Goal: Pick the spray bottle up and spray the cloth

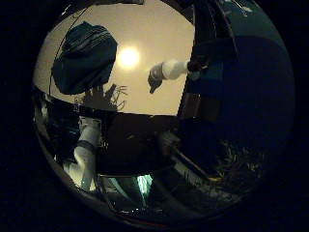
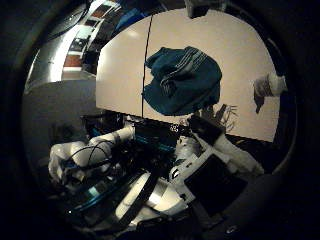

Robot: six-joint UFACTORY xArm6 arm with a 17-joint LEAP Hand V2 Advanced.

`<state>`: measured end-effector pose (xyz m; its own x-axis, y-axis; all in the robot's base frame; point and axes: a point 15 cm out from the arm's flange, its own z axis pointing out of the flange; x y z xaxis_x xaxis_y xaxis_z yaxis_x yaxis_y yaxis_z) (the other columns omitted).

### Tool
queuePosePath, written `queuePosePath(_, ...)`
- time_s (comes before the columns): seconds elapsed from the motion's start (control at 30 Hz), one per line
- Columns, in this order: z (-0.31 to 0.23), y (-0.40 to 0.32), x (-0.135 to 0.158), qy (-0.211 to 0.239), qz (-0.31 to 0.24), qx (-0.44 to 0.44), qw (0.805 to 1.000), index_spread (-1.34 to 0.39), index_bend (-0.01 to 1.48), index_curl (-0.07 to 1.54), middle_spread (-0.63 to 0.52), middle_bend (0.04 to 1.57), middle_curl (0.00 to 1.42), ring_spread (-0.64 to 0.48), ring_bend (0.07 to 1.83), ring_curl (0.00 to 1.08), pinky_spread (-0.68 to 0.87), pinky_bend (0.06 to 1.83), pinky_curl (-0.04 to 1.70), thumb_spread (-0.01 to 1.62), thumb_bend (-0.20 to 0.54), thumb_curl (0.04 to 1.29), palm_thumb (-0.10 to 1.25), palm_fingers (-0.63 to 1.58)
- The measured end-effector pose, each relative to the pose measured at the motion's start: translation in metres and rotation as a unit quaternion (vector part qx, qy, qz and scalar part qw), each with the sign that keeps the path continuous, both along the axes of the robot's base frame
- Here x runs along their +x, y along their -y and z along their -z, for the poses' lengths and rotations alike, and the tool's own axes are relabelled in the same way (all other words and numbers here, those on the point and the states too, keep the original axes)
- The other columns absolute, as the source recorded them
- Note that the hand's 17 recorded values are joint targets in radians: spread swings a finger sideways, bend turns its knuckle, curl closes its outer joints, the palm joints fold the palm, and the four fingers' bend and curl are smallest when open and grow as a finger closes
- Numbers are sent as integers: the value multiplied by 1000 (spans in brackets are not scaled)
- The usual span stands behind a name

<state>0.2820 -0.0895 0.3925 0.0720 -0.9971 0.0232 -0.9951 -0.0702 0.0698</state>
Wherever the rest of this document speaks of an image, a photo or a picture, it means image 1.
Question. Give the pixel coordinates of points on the dark blue cloth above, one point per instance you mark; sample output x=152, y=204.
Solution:
x=84, y=59

